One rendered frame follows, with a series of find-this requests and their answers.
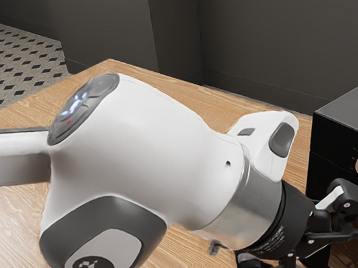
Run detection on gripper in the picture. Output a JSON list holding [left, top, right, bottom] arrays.
[[235, 168, 358, 268]]

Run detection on black oven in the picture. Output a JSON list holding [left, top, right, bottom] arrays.
[[298, 62, 358, 268]]

